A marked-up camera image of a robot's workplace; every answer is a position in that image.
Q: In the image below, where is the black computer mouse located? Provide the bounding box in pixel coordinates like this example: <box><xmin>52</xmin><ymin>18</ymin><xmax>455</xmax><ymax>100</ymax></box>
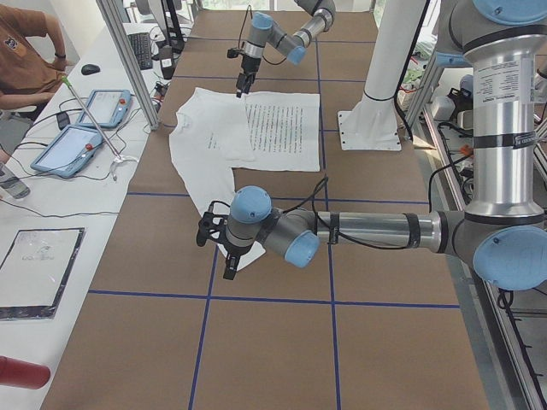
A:
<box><xmin>80</xmin><ymin>64</ymin><xmax>101</xmax><ymax>76</ymax></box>

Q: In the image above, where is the aluminium frame post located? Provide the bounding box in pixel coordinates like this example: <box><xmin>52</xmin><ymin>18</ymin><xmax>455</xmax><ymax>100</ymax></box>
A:
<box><xmin>96</xmin><ymin>0</ymin><xmax>159</xmax><ymax>131</ymax></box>

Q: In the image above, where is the black keyboard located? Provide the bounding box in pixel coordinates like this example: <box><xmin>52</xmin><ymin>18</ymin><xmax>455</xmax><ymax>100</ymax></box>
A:
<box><xmin>127</xmin><ymin>32</ymin><xmax>153</xmax><ymax>70</ymax></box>

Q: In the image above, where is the blue teach pendant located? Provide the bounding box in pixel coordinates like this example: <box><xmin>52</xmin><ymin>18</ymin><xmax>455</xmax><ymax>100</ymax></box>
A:
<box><xmin>85</xmin><ymin>89</ymin><xmax>132</xmax><ymax>129</ymax></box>
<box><xmin>31</xmin><ymin>125</ymin><xmax>103</xmax><ymax>179</ymax></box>

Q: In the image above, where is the black framed clear sheet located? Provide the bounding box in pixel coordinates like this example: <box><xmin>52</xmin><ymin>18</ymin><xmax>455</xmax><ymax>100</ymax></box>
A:
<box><xmin>1</xmin><ymin>227</ymin><xmax>85</xmax><ymax>321</ymax></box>

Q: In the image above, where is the upper blue teach pendant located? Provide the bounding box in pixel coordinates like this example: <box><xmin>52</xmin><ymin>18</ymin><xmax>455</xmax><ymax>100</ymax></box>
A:
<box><xmin>85</xmin><ymin>89</ymin><xmax>132</xmax><ymax>129</ymax></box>

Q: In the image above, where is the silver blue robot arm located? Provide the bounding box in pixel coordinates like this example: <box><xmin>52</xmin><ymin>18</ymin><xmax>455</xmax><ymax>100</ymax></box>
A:
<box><xmin>214</xmin><ymin>12</ymin><xmax>457</xmax><ymax>305</ymax></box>
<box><xmin>227</xmin><ymin>0</ymin><xmax>336</xmax><ymax>97</ymax></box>

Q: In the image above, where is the lower blue teach pendant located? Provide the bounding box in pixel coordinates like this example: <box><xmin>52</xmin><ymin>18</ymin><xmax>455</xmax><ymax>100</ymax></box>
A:
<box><xmin>31</xmin><ymin>125</ymin><xmax>103</xmax><ymax>179</ymax></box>

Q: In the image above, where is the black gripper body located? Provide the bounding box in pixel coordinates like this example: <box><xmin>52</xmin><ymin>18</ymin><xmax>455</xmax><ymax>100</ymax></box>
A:
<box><xmin>237</xmin><ymin>55</ymin><xmax>261</xmax><ymax>88</ymax></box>
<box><xmin>224</xmin><ymin>241</ymin><xmax>253</xmax><ymax>265</ymax></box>

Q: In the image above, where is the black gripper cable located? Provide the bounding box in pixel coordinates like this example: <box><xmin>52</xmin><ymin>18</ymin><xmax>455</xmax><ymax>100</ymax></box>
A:
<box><xmin>213</xmin><ymin>175</ymin><xmax>411</xmax><ymax>250</ymax></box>

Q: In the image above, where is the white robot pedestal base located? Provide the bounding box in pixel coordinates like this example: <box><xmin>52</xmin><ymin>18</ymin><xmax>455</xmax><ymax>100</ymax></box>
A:
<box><xmin>338</xmin><ymin>0</ymin><xmax>428</xmax><ymax>151</ymax></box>

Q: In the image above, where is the red bottle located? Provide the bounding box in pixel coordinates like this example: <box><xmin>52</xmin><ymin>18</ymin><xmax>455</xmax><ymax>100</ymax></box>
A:
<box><xmin>0</xmin><ymin>356</ymin><xmax>50</xmax><ymax>390</ymax></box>

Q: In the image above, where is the white printed t-shirt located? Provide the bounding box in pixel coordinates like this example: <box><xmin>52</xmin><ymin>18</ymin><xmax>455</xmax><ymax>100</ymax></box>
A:
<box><xmin>169</xmin><ymin>88</ymin><xmax>320</xmax><ymax>269</ymax></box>

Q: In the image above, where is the thin metal rod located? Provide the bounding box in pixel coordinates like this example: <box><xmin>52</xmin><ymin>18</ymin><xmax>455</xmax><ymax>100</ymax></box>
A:
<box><xmin>62</xmin><ymin>75</ymin><xmax>138</xmax><ymax>181</ymax></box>

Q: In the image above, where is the person in brown shirt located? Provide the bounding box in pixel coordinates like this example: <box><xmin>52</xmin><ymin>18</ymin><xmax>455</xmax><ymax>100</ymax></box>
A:
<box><xmin>1</xmin><ymin>5</ymin><xmax>68</xmax><ymax>110</ymax></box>

